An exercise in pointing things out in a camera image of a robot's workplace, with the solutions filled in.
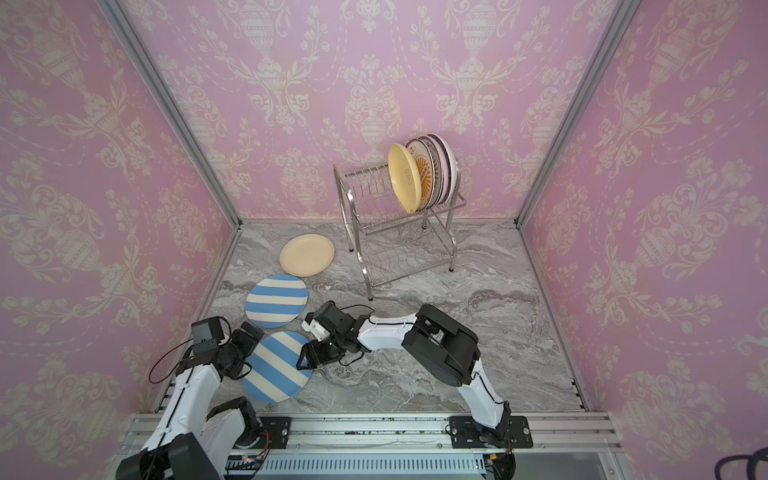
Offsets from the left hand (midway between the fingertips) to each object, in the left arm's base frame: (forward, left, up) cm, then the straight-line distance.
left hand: (255, 340), depth 86 cm
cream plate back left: (+34, -8, -2) cm, 35 cm away
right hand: (-7, -16, 0) cm, 17 cm away
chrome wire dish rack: (+39, -39, 0) cm, 56 cm away
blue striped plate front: (-9, -7, -4) cm, 12 cm away
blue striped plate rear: (+16, 0, -5) cm, 17 cm away
